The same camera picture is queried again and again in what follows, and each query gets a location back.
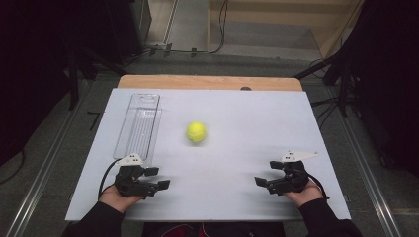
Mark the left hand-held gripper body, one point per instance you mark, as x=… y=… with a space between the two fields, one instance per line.
x=130 y=184

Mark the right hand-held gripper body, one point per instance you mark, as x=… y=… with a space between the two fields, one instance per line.
x=291 y=179

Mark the clear plastic tray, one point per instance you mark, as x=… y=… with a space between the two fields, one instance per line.
x=140 y=128

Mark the yellow tennis ball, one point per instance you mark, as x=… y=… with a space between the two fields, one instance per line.
x=196 y=131

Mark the person's left hand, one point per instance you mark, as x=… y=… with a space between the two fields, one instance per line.
x=115 y=199

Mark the person's right hand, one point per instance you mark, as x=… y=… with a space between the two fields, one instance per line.
x=304 y=196

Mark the white table board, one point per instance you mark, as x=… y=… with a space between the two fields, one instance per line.
x=237 y=171

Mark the person's lap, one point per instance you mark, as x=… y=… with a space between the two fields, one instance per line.
x=230 y=230

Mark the small dark knob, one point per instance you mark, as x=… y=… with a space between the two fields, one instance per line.
x=245 y=88

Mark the wooden table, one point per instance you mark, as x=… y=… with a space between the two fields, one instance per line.
x=197 y=82

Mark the black metal stand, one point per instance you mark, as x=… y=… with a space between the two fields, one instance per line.
x=342 y=89
x=74 y=82

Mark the dark curtain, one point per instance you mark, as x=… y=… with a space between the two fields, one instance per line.
x=39 y=65
x=388 y=82

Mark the metal floor rail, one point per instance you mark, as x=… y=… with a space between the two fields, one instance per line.
x=36 y=184
x=372 y=171

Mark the wooden frame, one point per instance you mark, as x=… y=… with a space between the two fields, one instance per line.
x=329 y=19

